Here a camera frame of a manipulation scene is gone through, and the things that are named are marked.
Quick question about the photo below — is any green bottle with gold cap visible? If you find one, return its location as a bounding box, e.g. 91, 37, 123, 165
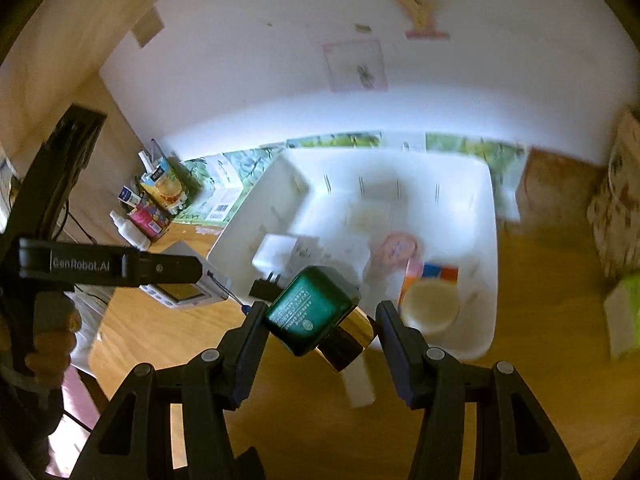
262, 265, 376, 373

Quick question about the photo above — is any black cable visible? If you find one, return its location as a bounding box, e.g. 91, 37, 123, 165
64, 210, 101, 247

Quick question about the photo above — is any white power adapter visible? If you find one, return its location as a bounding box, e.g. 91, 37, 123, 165
251, 233, 301, 273

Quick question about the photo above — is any white instant camera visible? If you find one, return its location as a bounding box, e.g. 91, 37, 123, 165
140, 240, 233, 311

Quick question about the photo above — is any white plastic bag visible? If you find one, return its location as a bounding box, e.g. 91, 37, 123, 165
67, 285, 113, 378

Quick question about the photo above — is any round cream jar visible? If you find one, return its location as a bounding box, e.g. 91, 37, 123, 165
400, 280, 461, 337

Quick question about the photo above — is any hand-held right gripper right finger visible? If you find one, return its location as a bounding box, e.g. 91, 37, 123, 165
375, 300, 583, 480

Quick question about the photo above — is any white rectangular box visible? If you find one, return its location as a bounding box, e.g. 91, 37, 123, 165
342, 355, 378, 408

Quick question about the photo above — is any yellow and pink wall sticker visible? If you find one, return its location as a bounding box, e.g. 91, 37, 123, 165
397, 0, 450, 41

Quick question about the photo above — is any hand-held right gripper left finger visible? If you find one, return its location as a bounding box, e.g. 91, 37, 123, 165
70, 300, 271, 480

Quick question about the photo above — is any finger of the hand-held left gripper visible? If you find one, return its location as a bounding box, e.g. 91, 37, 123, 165
125, 252, 204, 289

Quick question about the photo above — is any white spray bottle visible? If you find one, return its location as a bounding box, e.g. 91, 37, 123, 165
110, 210, 151, 251

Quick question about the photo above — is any patterned paper bag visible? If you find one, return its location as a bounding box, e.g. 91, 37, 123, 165
587, 107, 640, 278

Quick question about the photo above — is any white carton with barcode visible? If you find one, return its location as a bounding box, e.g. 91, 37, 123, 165
200, 152, 251, 221

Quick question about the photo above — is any pink printed box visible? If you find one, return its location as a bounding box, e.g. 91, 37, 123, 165
127, 202, 173, 241

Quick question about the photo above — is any beige paper sheet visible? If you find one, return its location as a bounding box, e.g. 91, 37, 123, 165
131, 6, 165, 48

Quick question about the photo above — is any pink heart-shaped box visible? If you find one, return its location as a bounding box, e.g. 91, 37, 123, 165
370, 232, 421, 281

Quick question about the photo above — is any person's left hand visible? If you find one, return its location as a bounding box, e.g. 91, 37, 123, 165
22, 310, 83, 388

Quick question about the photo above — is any green tissue pack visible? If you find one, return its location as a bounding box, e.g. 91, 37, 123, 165
602, 272, 640, 358

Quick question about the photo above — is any white plastic storage bin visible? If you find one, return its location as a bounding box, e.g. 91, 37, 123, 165
207, 147, 501, 362

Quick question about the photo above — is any wall poster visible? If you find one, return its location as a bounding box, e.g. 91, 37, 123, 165
322, 37, 390, 92

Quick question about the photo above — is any multicoloured puzzle cube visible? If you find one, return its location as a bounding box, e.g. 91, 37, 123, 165
397, 260, 461, 306

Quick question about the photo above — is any person's left forearm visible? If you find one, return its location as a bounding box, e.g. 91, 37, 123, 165
0, 367, 68, 480

